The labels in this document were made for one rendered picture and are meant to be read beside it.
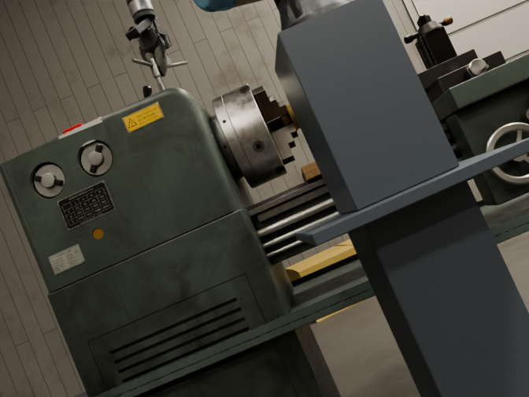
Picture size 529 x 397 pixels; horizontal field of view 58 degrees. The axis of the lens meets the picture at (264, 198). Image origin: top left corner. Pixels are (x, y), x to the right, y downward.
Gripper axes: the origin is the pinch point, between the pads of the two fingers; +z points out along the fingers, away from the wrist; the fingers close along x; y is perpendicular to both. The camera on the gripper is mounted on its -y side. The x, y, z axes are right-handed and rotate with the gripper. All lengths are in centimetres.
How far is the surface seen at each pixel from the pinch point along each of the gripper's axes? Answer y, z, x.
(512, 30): 401, -20, -151
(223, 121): -6.8, 24.6, -18.3
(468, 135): 1, 53, -79
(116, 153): -27.8, 24.4, 6.0
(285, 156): 4.3, 40.1, -28.7
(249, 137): -6.5, 31.8, -24.0
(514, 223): -4, 77, -82
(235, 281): -24, 68, -13
